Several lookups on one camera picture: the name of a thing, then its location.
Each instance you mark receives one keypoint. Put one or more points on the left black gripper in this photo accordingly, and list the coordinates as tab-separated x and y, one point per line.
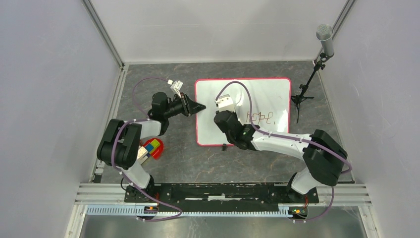
189	107

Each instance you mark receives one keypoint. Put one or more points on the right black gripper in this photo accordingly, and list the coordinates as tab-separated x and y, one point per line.
234	114

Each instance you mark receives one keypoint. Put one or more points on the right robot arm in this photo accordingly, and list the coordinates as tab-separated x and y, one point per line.
323	156

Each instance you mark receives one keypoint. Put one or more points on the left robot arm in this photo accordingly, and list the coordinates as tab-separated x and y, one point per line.
120	142

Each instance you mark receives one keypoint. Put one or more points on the red plastic bowl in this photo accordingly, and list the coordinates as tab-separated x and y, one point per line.
154	147

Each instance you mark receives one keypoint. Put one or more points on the colourful toy block pile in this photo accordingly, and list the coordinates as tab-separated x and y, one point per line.
142	154

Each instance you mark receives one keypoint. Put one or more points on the black microphone tripod stand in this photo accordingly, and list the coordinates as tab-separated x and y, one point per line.
299	98

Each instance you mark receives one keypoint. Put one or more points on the grey microphone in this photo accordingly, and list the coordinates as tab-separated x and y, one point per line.
324	34

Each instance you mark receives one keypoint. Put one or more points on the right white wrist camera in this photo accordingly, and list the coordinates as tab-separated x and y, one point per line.
225	103

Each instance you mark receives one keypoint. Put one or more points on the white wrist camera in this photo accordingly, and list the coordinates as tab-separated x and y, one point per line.
175	86
225	103

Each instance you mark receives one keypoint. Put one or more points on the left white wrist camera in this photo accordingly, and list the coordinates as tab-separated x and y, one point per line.
175	86

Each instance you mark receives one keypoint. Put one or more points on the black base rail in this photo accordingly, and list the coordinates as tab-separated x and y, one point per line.
219	197

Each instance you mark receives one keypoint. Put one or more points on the blue grey cable duct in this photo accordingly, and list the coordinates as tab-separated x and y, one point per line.
141	211

